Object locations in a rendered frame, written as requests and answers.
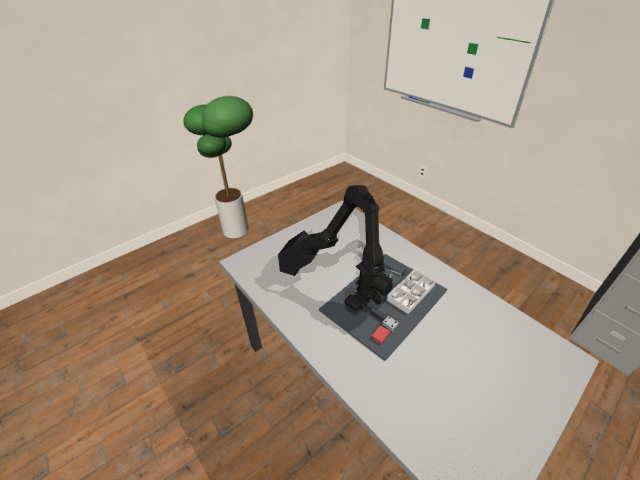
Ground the dark grey flat bar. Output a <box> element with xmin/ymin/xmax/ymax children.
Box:
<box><xmin>368</xmin><ymin>307</ymin><xmax>386</xmax><ymax>322</ymax></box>

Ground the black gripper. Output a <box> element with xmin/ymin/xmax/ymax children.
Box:
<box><xmin>345</xmin><ymin>280</ymin><xmax>372</xmax><ymax>311</ymax></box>

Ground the red block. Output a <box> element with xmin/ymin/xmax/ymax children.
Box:
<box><xmin>372</xmin><ymin>325</ymin><xmax>390</xmax><ymax>344</ymax></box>

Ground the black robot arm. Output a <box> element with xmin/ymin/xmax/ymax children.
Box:
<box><xmin>300</xmin><ymin>185</ymin><xmax>393</xmax><ymax>305</ymax></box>

